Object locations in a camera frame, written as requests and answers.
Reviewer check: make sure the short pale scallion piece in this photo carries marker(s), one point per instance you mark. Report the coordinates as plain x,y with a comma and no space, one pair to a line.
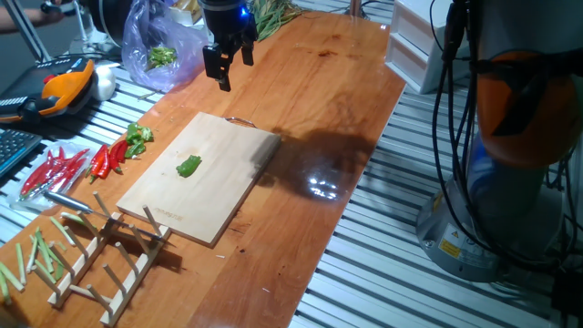
61,246

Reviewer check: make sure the person hand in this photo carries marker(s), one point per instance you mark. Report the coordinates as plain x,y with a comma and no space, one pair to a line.
51,16

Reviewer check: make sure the dark green scallion leaf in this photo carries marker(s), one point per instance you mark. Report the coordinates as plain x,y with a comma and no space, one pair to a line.
58,272

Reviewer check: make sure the pale green scallion piece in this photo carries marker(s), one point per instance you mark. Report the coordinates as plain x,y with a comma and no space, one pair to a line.
32,255
20,264
11,276
73,218
62,231
3,287
54,256

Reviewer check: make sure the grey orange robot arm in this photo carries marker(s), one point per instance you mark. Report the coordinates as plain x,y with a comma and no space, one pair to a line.
501,205

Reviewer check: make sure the wooden cutting board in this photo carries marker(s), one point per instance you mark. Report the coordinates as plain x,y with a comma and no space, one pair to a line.
205,191

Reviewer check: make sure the aluminium frame post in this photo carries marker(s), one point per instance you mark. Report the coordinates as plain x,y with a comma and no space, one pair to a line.
27,29
356,7

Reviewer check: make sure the green pepper piece with stem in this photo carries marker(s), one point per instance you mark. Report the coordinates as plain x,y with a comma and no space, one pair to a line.
133,132

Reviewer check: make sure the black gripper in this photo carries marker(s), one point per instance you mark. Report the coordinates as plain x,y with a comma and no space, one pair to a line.
225,20

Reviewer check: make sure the thin pale scallion piece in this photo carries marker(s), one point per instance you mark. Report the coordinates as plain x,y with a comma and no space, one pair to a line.
45,271

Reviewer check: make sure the yellow food package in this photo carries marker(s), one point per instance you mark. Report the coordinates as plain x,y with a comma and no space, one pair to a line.
187,11

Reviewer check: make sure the orange black teach pendant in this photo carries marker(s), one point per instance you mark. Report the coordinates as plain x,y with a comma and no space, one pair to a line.
64,89

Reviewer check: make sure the bare person forearm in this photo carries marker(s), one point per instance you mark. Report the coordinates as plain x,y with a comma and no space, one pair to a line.
20,22

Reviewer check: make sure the red chili pepper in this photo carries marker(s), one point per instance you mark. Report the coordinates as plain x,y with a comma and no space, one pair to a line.
95,161
123,150
104,168
115,159

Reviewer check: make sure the black computer keyboard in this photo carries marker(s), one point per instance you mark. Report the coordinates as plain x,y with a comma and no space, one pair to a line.
16,148

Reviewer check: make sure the chopped green pepper heap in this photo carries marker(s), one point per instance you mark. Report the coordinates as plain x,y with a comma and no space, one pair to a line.
161,55

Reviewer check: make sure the black power box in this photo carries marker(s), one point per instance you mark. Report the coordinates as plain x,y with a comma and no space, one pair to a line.
567,291

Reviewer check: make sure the green scallion stalk bundle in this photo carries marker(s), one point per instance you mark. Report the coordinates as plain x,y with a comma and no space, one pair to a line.
273,16

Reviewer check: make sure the wooden peg dish rack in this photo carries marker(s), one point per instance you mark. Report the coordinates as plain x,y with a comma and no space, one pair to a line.
108,319

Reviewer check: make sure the split open green pepper piece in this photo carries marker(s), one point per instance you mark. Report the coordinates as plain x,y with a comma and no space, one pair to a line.
146,134

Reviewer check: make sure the dark green scallion piece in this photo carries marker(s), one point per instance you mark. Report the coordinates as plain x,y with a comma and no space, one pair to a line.
44,250

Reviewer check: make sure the green chili pepper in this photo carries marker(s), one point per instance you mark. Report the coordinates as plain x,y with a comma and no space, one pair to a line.
188,166

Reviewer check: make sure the clear pack of red chilies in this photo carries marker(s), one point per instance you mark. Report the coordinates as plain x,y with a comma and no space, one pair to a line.
45,177

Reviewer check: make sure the purple plastic bag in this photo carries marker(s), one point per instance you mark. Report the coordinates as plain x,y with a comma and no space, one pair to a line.
141,36

